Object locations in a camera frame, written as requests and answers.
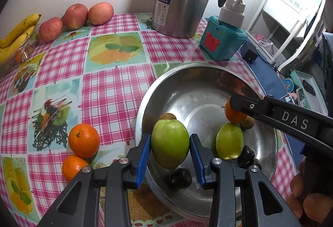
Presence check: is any round blue sticker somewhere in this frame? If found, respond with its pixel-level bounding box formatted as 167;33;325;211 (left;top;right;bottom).
282;78;296;92

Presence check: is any blue table cloth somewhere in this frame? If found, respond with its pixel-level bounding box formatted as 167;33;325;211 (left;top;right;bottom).
235;35;307;162

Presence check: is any green jujube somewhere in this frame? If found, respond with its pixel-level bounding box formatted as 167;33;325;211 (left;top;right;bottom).
215;122;244;160
151;119;190;169

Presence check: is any clear plastic container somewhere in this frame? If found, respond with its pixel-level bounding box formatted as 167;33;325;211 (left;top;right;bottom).
0;32;39;74

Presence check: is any black cable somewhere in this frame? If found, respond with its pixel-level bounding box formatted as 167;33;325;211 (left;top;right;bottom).
256;53;283;75

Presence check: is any black power adapter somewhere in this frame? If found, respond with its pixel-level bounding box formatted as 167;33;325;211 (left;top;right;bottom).
241;42;258;64

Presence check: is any pink bag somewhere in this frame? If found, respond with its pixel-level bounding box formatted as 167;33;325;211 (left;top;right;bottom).
253;33;273;48

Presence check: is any yellow banana bunch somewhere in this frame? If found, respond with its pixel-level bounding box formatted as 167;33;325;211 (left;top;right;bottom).
0;14;42;65

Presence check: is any stainless steel bowl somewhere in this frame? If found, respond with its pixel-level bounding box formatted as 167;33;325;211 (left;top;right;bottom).
134;63;278;223

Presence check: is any teal box with red crab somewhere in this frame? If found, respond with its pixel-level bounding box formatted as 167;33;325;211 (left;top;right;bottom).
199;16;247;61

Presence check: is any orange tangerine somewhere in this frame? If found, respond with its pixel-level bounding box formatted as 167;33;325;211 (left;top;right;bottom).
224;98;249;124
68;123;101;158
62;155;90;182

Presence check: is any dark purple plum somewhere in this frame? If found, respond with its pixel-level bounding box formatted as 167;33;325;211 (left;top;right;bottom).
169;168;193;188
239;146;256;165

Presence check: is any brown longan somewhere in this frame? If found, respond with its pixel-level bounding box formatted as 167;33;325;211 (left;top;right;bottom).
241;116;256;130
159;113;178;121

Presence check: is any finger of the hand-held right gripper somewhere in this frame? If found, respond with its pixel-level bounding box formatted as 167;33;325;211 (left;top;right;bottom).
230;94;264;123

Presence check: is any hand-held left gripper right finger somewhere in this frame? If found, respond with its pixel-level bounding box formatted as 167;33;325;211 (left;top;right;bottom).
189;133;302;227

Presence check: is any person's right hand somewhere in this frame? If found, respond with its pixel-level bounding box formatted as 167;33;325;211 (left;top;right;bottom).
286;161;329;226

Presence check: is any red apple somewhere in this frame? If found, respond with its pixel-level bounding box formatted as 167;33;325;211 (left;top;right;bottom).
62;4;89;30
88;2;114;25
39;17;63;44

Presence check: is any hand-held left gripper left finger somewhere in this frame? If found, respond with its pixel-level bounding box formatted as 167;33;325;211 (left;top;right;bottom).
38;133;152;227

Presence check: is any teal open box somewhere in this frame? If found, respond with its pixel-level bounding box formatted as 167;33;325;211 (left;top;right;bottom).
290;71;328;116

